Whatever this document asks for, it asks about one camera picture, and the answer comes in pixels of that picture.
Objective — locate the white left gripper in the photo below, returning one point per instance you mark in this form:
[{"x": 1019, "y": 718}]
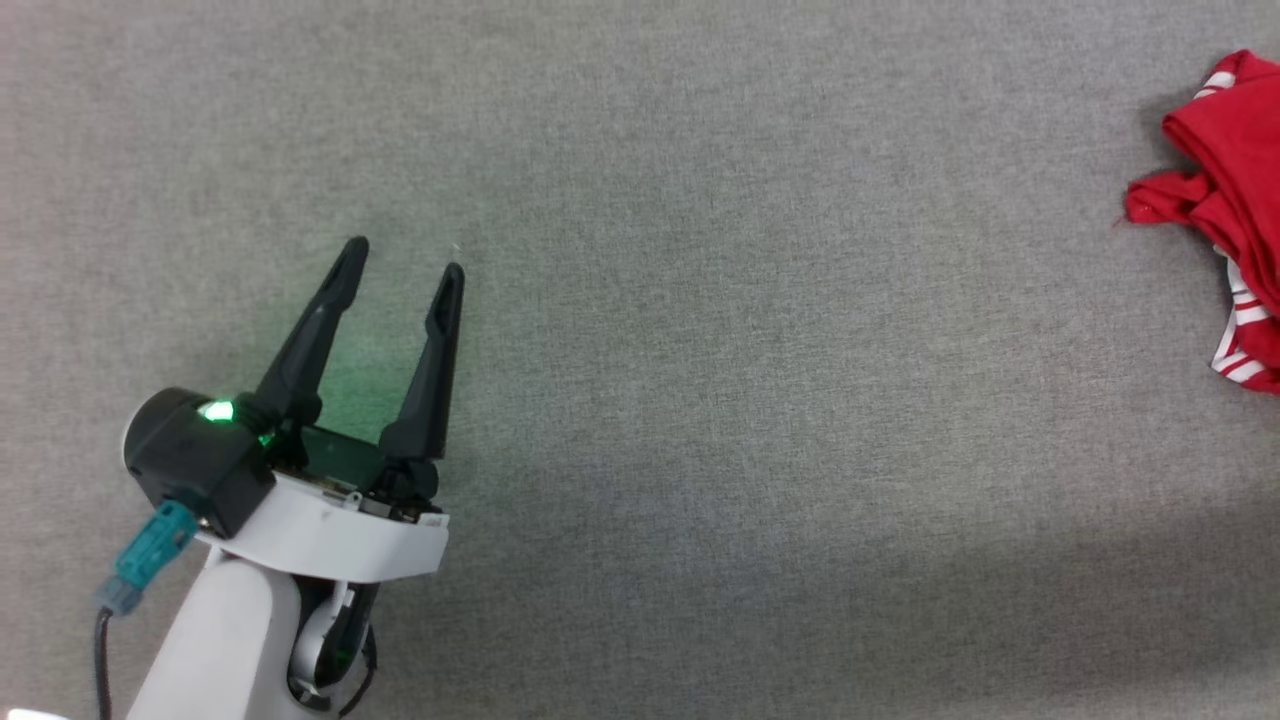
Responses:
[{"x": 350, "y": 530}]

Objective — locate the red and white garment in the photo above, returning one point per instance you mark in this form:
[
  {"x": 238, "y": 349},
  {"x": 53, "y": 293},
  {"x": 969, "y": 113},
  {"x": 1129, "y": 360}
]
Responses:
[{"x": 1240, "y": 150}]

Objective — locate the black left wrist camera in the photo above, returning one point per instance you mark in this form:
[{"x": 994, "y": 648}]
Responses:
[{"x": 195, "y": 460}]

